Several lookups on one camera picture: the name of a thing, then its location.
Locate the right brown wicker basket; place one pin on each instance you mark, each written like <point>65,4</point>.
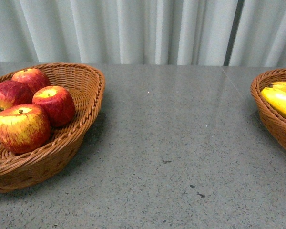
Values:
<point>272,120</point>

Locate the brown wicker basket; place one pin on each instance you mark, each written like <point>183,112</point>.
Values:
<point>86,85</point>
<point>272,120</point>

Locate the left brown wicker basket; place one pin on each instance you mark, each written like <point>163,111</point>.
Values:
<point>86,85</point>

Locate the yellow banana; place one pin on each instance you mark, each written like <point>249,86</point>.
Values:
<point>279,85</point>
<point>276,98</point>

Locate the red yellow apple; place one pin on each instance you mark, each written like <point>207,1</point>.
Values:
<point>24,128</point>
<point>14,93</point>

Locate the white pleated curtain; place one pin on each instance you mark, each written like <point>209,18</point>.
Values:
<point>181,32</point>

